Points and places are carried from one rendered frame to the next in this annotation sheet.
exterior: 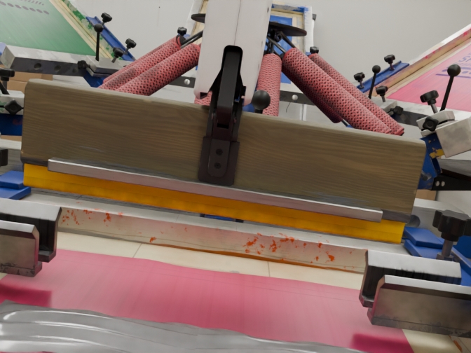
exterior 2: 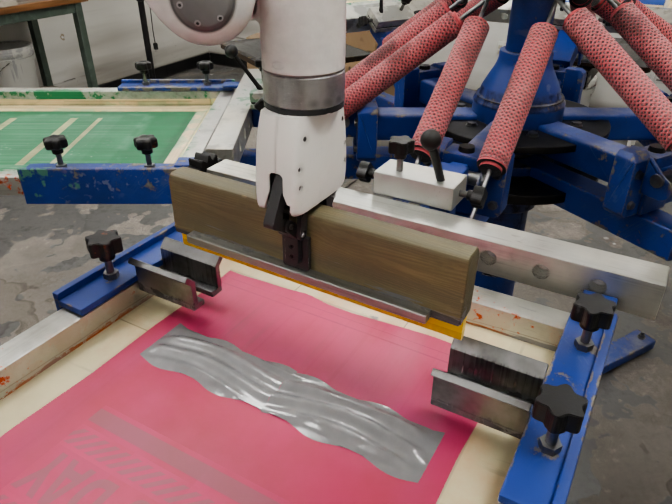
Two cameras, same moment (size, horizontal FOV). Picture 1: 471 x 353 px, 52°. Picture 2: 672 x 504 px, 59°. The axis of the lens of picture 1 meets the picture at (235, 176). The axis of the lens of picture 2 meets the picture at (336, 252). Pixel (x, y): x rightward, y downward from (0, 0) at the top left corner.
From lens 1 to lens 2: 0.37 m
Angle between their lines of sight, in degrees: 34
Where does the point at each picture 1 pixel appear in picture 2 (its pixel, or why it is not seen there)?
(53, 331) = (191, 358)
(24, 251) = (186, 293)
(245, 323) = (338, 375)
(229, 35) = (271, 165)
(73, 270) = (240, 299)
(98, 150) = (219, 229)
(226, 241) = not seen: hidden behind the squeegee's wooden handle
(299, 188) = (362, 280)
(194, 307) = (307, 352)
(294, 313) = (390, 372)
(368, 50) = not seen: outside the picture
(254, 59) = (292, 184)
